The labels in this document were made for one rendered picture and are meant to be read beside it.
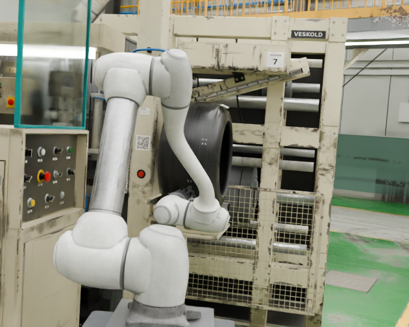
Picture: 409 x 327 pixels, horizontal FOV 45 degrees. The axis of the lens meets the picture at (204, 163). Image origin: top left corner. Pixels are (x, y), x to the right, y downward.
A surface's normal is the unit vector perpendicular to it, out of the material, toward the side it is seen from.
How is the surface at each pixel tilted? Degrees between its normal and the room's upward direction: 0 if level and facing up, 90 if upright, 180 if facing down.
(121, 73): 75
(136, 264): 82
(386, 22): 90
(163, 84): 116
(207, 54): 90
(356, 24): 90
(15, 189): 90
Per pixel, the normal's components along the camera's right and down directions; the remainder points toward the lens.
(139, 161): -0.21, 0.06
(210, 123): 0.15, -0.54
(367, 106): -0.51, 0.03
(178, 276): 0.63, 0.07
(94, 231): -0.02, -0.34
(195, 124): -0.13, -0.52
